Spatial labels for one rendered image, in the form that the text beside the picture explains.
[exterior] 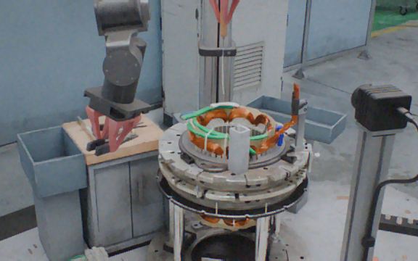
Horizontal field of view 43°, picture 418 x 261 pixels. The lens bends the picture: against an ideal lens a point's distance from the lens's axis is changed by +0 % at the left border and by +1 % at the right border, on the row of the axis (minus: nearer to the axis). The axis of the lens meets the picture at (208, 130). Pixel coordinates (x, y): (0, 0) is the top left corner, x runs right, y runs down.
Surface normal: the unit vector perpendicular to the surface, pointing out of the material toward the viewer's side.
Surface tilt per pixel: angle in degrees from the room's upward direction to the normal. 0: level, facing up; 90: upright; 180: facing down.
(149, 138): 0
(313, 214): 0
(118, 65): 87
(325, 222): 0
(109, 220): 90
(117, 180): 90
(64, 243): 90
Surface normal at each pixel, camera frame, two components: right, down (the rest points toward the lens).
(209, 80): 0.06, 0.42
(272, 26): 0.65, 0.33
